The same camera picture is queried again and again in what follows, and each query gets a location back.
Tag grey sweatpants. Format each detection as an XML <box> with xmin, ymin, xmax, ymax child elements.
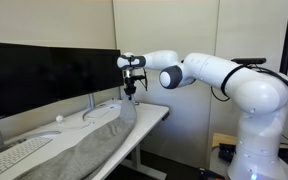
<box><xmin>14</xmin><ymin>98</ymin><xmax>137</xmax><ymax>180</ymax></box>

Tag small white ball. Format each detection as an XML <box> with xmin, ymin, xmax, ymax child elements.
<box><xmin>55</xmin><ymin>115</ymin><xmax>64</xmax><ymax>123</ymax></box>

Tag white keyboard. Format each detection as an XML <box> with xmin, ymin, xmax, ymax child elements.
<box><xmin>0</xmin><ymin>137</ymin><xmax>52</xmax><ymax>174</ymax></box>

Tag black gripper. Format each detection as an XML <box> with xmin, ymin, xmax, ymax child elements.
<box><xmin>124</xmin><ymin>77</ymin><xmax>136</xmax><ymax>96</ymax></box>

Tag right black monitor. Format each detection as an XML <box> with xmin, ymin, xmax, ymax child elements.
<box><xmin>0</xmin><ymin>41</ymin><xmax>60</xmax><ymax>125</ymax></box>

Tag white desk leg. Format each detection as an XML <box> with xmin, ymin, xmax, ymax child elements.
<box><xmin>121</xmin><ymin>145</ymin><xmax>167</xmax><ymax>180</ymax></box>

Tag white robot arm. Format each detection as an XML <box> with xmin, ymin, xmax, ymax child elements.
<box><xmin>117</xmin><ymin>50</ymin><xmax>288</xmax><ymax>180</ymax></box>

